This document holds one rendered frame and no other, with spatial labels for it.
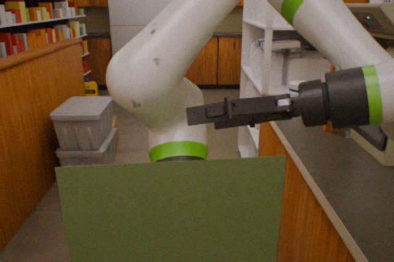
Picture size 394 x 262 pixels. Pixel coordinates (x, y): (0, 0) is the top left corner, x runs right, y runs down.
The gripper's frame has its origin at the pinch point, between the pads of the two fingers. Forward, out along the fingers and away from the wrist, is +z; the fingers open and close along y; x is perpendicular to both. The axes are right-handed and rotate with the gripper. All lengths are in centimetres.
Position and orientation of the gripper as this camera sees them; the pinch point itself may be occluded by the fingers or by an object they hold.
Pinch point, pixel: (208, 119)
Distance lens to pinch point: 63.3
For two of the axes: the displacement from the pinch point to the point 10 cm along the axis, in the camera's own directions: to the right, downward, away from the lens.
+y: 3.7, 0.5, 9.3
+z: -9.2, 1.3, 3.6
